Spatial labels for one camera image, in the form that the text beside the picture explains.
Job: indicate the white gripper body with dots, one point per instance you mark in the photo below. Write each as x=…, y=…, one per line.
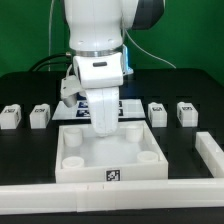
x=91, y=73

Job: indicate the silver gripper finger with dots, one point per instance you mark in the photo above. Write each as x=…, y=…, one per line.
x=103, y=106

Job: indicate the white square table top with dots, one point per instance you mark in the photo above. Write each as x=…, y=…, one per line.
x=129, y=154

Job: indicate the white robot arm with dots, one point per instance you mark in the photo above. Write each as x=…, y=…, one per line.
x=96, y=37

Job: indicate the white fiducial marker sheet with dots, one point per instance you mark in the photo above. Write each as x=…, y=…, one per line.
x=128, y=108

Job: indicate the white right fence bar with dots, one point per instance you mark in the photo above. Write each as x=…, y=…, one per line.
x=211, y=153

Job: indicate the white fence bar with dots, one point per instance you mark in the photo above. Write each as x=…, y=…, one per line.
x=211, y=153
x=109, y=196

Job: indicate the white front fence bar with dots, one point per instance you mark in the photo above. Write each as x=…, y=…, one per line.
x=109, y=196

